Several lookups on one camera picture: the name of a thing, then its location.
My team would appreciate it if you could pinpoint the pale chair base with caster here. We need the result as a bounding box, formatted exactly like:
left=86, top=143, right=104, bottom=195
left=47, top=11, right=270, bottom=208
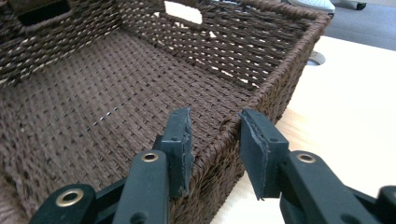
left=281, top=0, right=368, bottom=15

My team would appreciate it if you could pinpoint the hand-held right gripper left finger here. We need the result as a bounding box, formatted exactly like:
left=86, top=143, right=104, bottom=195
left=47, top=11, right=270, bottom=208
left=111, top=106, right=194, bottom=224

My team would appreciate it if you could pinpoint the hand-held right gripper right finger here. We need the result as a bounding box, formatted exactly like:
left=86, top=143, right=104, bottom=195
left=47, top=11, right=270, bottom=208
left=237, top=106, right=385, bottom=224

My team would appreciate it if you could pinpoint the brown woven basket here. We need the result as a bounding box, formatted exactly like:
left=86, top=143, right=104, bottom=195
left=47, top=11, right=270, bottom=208
left=0, top=0, right=332, bottom=224

